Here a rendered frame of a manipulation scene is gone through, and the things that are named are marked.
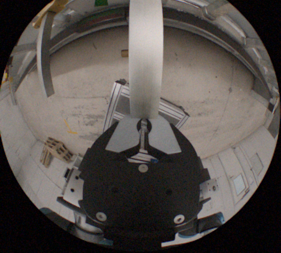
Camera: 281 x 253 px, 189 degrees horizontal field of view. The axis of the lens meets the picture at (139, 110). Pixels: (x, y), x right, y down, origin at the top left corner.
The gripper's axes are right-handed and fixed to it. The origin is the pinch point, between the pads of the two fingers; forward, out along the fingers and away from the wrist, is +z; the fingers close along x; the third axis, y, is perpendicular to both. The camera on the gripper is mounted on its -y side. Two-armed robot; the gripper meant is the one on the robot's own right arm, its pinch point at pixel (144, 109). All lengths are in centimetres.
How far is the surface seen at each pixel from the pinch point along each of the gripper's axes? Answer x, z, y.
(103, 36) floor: -45, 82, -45
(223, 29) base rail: 28.8, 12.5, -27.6
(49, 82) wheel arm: -23.5, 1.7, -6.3
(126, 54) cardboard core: -17, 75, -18
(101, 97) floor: -54, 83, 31
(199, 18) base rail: 17.3, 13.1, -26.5
